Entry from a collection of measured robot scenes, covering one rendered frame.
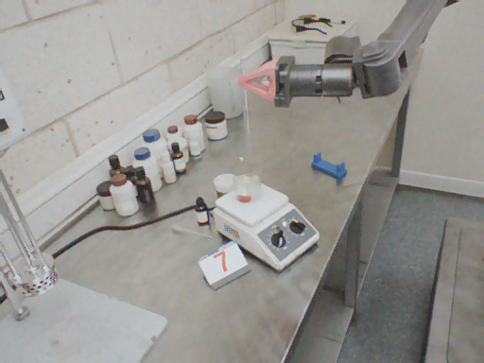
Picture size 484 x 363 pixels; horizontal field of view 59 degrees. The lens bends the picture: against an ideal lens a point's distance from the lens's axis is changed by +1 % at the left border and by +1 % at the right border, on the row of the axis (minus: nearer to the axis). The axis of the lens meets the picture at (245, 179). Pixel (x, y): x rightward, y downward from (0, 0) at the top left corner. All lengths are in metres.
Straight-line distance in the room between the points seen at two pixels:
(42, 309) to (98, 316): 0.12
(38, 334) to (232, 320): 0.35
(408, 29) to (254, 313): 0.56
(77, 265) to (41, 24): 0.54
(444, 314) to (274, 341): 0.71
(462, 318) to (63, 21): 1.28
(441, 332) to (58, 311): 0.96
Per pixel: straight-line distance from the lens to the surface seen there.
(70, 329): 0.88
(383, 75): 0.75
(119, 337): 0.83
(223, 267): 0.88
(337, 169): 1.14
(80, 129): 1.19
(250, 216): 0.88
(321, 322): 1.65
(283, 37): 1.90
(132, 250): 1.00
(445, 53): 2.20
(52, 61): 1.12
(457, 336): 1.33
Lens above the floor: 1.38
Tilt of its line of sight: 33 degrees down
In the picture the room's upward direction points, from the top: 6 degrees counter-clockwise
